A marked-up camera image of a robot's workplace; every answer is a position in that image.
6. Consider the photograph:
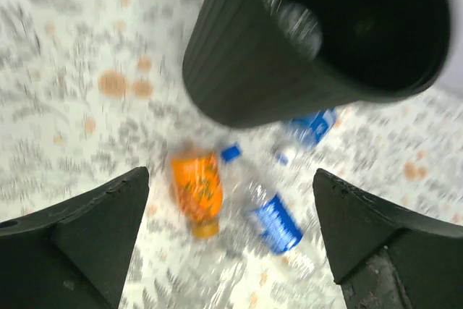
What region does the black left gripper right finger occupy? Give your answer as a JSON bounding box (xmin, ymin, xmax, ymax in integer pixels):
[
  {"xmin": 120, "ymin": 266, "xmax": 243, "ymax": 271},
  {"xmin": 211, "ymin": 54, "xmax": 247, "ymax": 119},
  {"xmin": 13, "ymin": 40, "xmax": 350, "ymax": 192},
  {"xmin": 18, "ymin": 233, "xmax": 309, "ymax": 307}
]
[{"xmin": 313, "ymin": 169, "xmax": 463, "ymax": 308}]

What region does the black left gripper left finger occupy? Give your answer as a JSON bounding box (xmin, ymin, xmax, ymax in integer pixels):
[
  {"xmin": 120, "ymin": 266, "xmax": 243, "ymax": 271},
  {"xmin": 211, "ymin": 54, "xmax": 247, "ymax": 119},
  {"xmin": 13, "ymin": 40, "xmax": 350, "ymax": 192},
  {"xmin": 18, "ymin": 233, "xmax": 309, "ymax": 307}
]
[{"xmin": 1, "ymin": 167, "xmax": 149, "ymax": 308}]

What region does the orange juice bottle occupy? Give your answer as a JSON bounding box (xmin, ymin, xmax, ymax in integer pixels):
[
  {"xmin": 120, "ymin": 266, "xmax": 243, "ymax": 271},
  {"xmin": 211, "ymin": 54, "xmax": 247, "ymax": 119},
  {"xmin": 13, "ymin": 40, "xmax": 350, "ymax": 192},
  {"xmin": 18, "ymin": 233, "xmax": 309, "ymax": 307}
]
[{"xmin": 169, "ymin": 148, "xmax": 224, "ymax": 239}]

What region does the black plastic bin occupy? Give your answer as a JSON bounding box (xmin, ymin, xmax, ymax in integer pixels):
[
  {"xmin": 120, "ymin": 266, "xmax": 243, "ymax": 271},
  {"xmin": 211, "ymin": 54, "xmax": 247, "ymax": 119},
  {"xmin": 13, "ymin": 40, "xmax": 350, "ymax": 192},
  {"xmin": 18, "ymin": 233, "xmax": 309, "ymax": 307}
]
[{"xmin": 182, "ymin": 0, "xmax": 451, "ymax": 128}]

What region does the blue label bottle white cap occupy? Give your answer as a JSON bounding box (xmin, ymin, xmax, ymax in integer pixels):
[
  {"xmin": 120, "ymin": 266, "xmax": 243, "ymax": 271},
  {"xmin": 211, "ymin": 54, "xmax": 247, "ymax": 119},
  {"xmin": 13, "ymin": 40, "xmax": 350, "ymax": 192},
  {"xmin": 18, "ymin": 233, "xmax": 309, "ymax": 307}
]
[{"xmin": 273, "ymin": 109, "xmax": 337, "ymax": 166}]

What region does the floral table mat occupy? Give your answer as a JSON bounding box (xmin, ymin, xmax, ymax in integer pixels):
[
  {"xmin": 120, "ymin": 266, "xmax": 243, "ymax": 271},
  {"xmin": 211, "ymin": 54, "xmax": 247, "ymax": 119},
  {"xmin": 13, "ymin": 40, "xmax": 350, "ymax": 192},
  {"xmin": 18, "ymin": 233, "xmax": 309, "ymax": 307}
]
[{"xmin": 1, "ymin": 0, "xmax": 462, "ymax": 308}]

